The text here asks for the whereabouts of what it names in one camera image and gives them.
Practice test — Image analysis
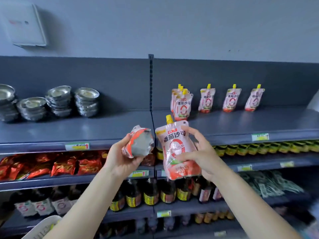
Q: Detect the person's right hand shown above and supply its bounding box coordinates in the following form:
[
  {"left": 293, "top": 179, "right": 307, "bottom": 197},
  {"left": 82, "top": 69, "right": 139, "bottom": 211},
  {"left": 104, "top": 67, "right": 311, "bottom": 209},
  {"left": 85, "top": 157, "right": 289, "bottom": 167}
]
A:
[{"left": 174, "top": 125, "right": 225, "bottom": 182}]

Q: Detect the person's left hand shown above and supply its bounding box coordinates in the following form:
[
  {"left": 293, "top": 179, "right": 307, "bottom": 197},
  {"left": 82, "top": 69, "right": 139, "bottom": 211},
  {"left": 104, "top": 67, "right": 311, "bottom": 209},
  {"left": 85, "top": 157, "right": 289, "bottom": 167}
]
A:
[{"left": 103, "top": 133, "right": 150, "bottom": 178}]

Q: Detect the dark blue shelf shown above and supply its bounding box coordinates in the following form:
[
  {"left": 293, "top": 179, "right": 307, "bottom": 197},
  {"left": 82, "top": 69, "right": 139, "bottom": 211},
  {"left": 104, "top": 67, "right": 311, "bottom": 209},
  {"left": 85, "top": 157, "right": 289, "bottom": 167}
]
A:
[{"left": 0, "top": 54, "right": 319, "bottom": 239}]

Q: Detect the white plastic basket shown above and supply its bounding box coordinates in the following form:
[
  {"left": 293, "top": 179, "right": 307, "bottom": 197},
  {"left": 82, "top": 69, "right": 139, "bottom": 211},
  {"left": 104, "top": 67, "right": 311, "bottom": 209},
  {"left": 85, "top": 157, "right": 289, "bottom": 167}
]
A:
[{"left": 21, "top": 215, "right": 62, "bottom": 239}]

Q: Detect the person's right forearm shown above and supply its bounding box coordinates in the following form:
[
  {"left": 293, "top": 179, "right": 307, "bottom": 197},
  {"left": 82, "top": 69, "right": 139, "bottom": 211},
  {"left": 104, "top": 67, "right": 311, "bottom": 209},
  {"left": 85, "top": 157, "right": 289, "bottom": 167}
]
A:
[{"left": 209, "top": 169, "right": 303, "bottom": 239}]

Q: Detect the person's left forearm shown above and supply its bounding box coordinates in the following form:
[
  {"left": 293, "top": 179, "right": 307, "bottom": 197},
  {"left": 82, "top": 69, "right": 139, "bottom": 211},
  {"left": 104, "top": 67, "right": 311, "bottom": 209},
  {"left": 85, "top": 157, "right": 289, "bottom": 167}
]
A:
[{"left": 44, "top": 166, "right": 133, "bottom": 239}]

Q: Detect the row of dark sauce bottles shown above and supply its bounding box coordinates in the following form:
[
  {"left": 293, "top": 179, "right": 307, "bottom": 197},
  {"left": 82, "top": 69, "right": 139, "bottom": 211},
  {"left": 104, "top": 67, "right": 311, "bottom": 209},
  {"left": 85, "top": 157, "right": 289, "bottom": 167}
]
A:
[{"left": 10, "top": 176, "right": 224, "bottom": 217}]

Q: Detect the dark red packet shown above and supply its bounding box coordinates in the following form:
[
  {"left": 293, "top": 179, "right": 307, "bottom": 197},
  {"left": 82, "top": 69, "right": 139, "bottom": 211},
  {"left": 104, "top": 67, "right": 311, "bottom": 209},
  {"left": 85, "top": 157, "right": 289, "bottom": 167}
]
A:
[{"left": 141, "top": 153, "right": 156, "bottom": 167}]

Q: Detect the row of red snack bags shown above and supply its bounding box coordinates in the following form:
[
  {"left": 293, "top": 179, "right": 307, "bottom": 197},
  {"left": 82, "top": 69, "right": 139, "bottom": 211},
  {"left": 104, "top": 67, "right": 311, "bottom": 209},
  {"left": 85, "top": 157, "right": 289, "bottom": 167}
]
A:
[{"left": 0, "top": 151, "right": 109, "bottom": 182}]

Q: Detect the row of yellow lid jars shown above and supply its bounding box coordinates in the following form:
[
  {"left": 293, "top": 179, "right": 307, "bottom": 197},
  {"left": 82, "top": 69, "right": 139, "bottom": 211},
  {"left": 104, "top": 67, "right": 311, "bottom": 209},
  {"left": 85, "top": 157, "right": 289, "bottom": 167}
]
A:
[{"left": 214, "top": 140, "right": 319, "bottom": 157}]

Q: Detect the pile of green white packets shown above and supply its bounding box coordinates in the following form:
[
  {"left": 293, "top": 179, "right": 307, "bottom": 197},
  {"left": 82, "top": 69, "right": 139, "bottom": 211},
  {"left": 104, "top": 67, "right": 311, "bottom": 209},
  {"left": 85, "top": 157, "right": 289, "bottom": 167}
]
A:
[{"left": 240, "top": 170, "right": 304, "bottom": 198}]

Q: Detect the white wall box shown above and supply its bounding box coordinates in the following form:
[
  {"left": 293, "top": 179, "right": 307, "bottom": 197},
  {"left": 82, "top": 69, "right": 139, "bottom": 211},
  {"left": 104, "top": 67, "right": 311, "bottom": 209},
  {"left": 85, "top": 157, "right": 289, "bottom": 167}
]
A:
[{"left": 0, "top": 2, "right": 48, "bottom": 47}]

